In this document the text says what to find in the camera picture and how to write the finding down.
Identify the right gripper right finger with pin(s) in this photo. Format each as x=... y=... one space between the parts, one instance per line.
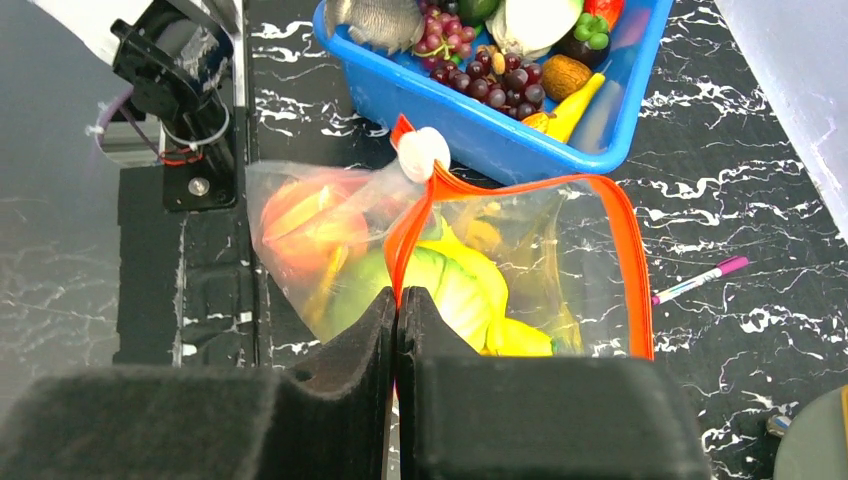
x=468 y=416

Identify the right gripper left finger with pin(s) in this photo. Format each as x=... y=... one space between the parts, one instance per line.
x=322 y=418

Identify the green cabbage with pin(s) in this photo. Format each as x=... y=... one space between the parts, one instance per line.
x=458 y=299

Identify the clear zip top bag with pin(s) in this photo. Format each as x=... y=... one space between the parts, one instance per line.
x=552 y=267

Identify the peach fruit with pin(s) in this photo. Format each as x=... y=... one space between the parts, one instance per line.
x=306 y=226

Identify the single yellow banana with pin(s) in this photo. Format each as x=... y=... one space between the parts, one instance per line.
x=560 y=123

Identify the yellow banana bunch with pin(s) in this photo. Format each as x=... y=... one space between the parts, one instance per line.
x=502 y=336

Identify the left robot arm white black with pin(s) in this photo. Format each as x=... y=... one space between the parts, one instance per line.
x=176 y=57

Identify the dark mangosteen green top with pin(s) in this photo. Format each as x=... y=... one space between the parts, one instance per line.
x=588 y=41

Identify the pink marker pen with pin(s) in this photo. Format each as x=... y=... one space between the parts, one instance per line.
x=719 y=270

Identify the blue plastic bin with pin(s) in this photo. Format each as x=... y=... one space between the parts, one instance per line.
x=382 y=88

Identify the dark purple grapes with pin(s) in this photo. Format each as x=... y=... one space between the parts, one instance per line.
x=503 y=82

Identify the brown walnut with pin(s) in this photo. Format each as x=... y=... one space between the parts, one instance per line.
x=563 y=76

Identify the round pastel drawer cabinet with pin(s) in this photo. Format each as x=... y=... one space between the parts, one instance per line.
x=813 y=444

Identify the red grape bunch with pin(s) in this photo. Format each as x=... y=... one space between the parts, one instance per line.
x=447 y=37

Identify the green leafy vegetable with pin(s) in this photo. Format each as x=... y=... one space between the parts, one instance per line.
x=529 y=28

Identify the grey toy fish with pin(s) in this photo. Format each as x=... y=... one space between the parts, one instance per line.
x=391 y=25

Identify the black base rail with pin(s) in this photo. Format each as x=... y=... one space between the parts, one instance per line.
x=187 y=293

